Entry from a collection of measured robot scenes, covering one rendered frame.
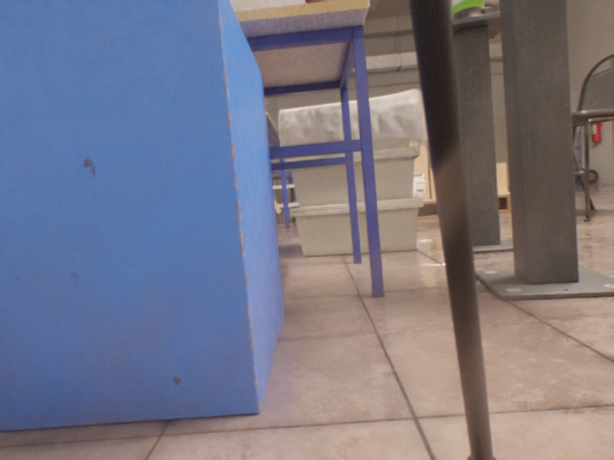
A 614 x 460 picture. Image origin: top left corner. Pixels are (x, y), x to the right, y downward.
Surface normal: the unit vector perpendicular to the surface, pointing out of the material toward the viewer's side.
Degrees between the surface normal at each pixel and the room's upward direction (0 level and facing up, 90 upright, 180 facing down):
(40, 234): 90
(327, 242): 96
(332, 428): 0
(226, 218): 90
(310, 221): 96
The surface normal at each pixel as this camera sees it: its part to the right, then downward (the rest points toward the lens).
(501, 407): -0.09, -0.99
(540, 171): -0.18, 0.08
